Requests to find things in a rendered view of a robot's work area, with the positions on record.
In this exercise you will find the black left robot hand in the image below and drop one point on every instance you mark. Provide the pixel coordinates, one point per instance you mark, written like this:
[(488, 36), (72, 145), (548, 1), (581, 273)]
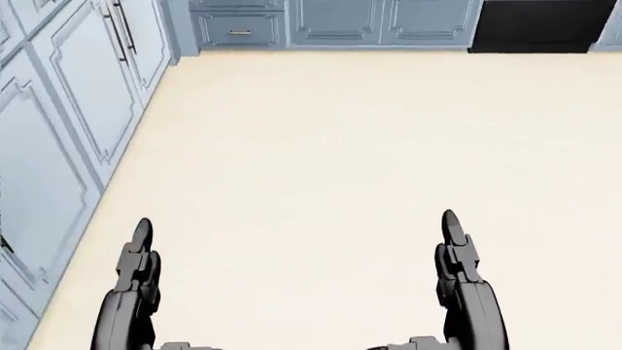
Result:
[(127, 313)]

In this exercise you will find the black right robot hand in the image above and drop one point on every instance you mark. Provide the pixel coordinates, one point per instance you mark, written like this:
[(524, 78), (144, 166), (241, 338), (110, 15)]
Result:
[(478, 313)]

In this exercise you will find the black stove oven front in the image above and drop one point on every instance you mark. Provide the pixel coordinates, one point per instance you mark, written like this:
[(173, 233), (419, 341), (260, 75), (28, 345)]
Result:
[(534, 25)]

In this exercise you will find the blue cabinet beside stove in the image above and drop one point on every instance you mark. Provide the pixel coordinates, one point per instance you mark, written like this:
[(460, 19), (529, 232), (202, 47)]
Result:
[(611, 29)]

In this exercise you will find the wide blue cabinet door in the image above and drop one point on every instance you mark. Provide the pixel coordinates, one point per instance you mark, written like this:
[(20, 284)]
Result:
[(39, 175)]

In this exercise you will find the tall blue cabinet door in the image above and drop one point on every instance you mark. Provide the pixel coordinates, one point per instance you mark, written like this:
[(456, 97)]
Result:
[(82, 84)]

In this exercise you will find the narrow blue cabinet door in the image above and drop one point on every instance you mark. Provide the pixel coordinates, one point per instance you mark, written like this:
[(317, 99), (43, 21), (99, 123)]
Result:
[(150, 40)]

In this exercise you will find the blue base cabinet door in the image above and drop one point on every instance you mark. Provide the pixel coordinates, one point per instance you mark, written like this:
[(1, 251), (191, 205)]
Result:
[(335, 18), (432, 18)]

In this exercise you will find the shallow blue drawer front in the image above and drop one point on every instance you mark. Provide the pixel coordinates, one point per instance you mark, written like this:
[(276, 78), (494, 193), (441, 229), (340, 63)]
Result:
[(238, 4)]

